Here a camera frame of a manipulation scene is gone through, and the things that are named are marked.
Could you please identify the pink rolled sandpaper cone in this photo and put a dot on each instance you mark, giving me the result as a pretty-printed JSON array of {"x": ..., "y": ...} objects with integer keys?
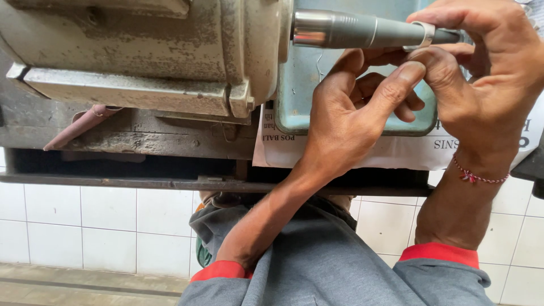
[{"x": 80, "y": 126}]

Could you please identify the teal metal tray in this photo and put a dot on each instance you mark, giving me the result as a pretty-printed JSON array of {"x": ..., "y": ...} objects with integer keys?
[{"x": 297, "y": 89}]

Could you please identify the dark wooden workbench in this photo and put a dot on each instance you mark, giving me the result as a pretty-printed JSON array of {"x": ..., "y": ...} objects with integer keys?
[{"x": 127, "y": 138}]

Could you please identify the white newspaper sheet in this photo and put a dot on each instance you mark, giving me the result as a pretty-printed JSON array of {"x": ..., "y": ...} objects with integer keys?
[{"x": 382, "y": 154}]

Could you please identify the person's grey red-cuffed shirt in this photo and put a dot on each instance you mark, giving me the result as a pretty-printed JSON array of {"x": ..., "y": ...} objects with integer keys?
[{"x": 323, "y": 263}]

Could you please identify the person's left hand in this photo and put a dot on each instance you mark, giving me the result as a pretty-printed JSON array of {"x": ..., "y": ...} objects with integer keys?
[{"x": 340, "y": 127}]

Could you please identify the person's right hand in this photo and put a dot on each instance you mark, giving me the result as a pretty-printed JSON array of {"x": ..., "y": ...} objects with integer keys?
[{"x": 488, "y": 97}]

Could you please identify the beige electric polishing motor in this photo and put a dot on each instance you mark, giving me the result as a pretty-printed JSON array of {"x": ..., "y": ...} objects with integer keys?
[{"x": 148, "y": 46}]

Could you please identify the grey tapered metal spindle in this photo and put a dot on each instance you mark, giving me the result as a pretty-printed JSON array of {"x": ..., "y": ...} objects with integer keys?
[{"x": 340, "y": 29}]

